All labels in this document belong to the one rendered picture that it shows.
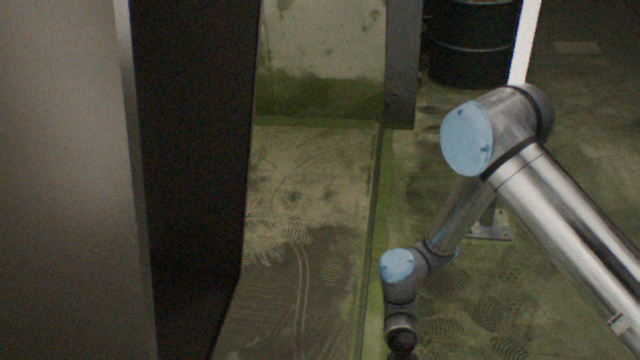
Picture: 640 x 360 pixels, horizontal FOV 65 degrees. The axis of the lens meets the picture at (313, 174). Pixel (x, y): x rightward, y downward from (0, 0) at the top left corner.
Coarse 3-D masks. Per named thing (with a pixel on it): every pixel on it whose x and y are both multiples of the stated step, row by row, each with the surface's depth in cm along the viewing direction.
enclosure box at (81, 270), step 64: (0, 0) 42; (64, 0) 41; (128, 0) 103; (192, 0) 101; (256, 0) 99; (0, 64) 46; (64, 64) 45; (128, 64) 45; (192, 64) 110; (256, 64) 105; (0, 128) 50; (64, 128) 49; (128, 128) 48; (192, 128) 120; (0, 192) 56; (64, 192) 54; (128, 192) 53; (192, 192) 132; (0, 256) 62; (64, 256) 61; (128, 256) 59; (192, 256) 148; (0, 320) 71; (64, 320) 69; (128, 320) 67; (192, 320) 135
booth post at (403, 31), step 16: (400, 0) 251; (416, 0) 250; (400, 16) 256; (416, 16) 255; (400, 32) 261; (416, 32) 259; (400, 48) 266; (416, 48) 265; (400, 64) 271; (416, 64) 270; (400, 80) 277; (416, 80) 275; (384, 96) 285; (400, 96) 283; (384, 112) 291; (400, 112) 289; (400, 128) 295
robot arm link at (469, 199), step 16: (544, 96) 88; (544, 112) 86; (544, 128) 88; (464, 176) 111; (464, 192) 112; (480, 192) 109; (448, 208) 119; (464, 208) 115; (480, 208) 113; (432, 224) 129; (448, 224) 121; (464, 224) 119; (432, 240) 129; (448, 240) 125; (432, 256) 132; (448, 256) 132
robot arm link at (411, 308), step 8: (416, 296) 140; (384, 304) 136; (392, 304) 132; (408, 304) 132; (416, 304) 135; (384, 312) 136; (392, 312) 132; (400, 312) 131; (408, 312) 131; (416, 312) 134; (384, 320) 133; (416, 320) 131
